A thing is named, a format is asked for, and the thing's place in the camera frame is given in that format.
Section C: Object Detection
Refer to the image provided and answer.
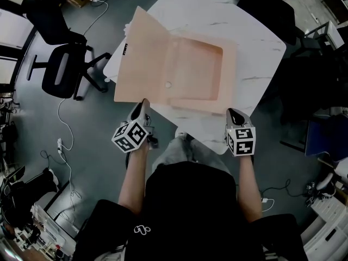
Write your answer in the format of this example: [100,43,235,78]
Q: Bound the person's right forearm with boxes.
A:
[238,155,263,224]

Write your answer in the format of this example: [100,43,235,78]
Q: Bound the black mesh office chair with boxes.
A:
[265,55,348,125]

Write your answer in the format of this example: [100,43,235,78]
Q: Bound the black floor cable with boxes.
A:
[260,178,308,198]

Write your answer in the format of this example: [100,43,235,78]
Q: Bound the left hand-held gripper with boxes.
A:
[111,98,160,154]

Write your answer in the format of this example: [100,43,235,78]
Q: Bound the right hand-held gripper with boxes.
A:
[225,108,257,157]

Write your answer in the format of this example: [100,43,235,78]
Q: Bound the blue chair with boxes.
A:
[304,115,348,161]

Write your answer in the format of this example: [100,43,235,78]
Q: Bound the person's left forearm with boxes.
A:
[117,142,150,216]

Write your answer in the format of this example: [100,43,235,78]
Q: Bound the white power strip cable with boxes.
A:
[57,98,74,152]

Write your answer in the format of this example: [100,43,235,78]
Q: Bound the person's black shirt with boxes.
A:
[73,161,309,261]

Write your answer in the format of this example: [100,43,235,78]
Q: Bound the person's grey trousers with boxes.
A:
[152,134,232,173]

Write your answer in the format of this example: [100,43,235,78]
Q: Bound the person's white shoe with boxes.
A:
[175,126,195,140]

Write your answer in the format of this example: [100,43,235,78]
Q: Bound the looped white cable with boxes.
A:
[260,197,275,212]

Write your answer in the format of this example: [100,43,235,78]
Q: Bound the white desk with black frame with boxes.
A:
[304,20,345,50]

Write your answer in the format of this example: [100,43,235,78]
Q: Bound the black cable with adapter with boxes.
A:
[40,150,67,166]

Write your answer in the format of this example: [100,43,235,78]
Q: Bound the thin white cable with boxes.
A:
[61,152,82,214]

